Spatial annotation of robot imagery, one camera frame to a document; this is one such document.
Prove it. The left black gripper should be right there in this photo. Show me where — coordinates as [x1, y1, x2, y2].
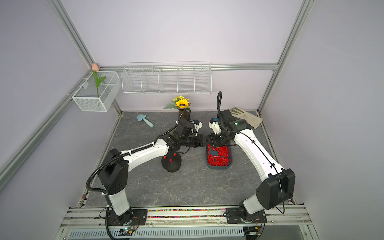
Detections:
[181, 134, 210, 148]

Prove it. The black dome screw fixture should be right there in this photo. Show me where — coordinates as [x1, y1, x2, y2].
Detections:
[161, 152, 182, 173]

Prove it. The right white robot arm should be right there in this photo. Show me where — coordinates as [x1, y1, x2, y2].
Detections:
[209, 110, 296, 219]

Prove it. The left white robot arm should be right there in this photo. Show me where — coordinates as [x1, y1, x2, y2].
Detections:
[94, 120, 206, 222]

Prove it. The pile of red sleeves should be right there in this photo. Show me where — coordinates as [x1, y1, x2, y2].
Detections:
[206, 144, 231, 167]

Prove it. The dark ribbed vase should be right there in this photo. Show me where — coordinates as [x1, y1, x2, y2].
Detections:
[178, 108, 191, 124]

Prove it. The beige work glove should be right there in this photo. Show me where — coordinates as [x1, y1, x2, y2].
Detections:
[230, 107, 263, 129]

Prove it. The teal plastic tray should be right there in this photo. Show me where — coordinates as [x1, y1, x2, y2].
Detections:
[205, 143, 233, 170]

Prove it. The yellow sunflower bouquet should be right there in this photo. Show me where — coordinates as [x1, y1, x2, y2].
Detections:
[164, 96, 191, 110]

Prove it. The artificial pink tulip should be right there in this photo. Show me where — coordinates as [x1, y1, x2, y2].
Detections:
[92, 63, 106, 97]

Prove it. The right black cable loop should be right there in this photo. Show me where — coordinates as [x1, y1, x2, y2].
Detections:
[215, 91, 224, 121]

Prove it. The teal handled small tool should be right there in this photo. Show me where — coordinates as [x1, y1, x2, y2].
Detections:
[137, 114, 155, 128]

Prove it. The white wire wall shelf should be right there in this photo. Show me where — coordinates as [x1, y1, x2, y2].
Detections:
[122, 62, 213, 95]

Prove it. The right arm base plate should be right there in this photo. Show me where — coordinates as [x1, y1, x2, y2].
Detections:
[223, 206, 267, 224]

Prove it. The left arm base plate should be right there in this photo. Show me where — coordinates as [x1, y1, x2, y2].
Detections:
[106, 209, 148, 226]

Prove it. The white mesh wall basket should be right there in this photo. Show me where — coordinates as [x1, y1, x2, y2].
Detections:
[72, 71, 122, 112]

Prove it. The left black corrugated cable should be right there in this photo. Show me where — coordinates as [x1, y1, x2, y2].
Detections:
[85, 152, 131, 194]

